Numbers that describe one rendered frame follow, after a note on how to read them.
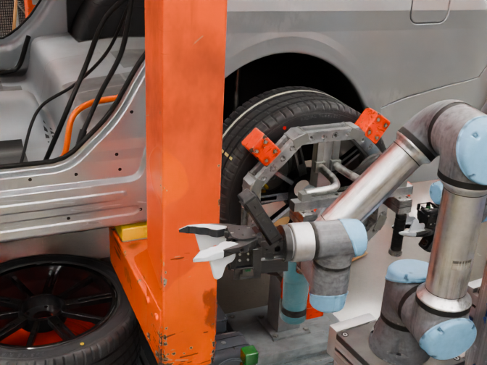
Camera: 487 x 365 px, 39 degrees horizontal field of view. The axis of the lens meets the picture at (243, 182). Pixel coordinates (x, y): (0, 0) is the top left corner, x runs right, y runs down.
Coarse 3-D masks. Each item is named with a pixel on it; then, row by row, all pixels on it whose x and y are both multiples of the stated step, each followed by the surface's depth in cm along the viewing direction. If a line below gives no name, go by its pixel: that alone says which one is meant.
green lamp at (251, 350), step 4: (244, 348) 191; (248, 348) 191; (252, 348) 191; (244, 352) 189; (248, 352) 189; (252, 352) 189; (256, 352) 189; (244, 356) 189; (248, 356) 188; (252, 356) 189; (256, 356) 189; (244, 360) 189; (248, 360) 189; (252, 360) 189; (256, 360) 190; (244, 364) 190; (248, 364) 189; (252, 364) 190
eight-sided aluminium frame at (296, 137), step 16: (304, 128) 222; (320, 128) 224; (336, 128) 223; (352, 128) 223; (288, 144) 217; (304, 144) 219; (368, 144) 229; (256, 176) 218; (272, 176) 219; (256, 192) 219; (384, 208) 243; (368, 224) 248; (384, 224) 246; (368, 240) 246
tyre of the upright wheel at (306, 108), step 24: (264, 96) 237; (288, 96) 233; (312, 96) 233; (240, 120) 232; (264, 120) 224; (288, 120) 223; (312, 120) 226; (336, 120) 230; (240, 144) 224; (384, 144) 243; (240, 168) 223; (240, 192) 227; (240, 216) 230
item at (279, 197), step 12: (348, 144) 249; (300, 156) 233; (348, 156) 241; (360, 156) 245; (300, 168) 235; (348, 168) 259; (288, 180) 235; (300, 180) 242; (348, 180) 260; (276, 192) 236; (288, 192) 237; (288, 204) 239; (276, 216) 239
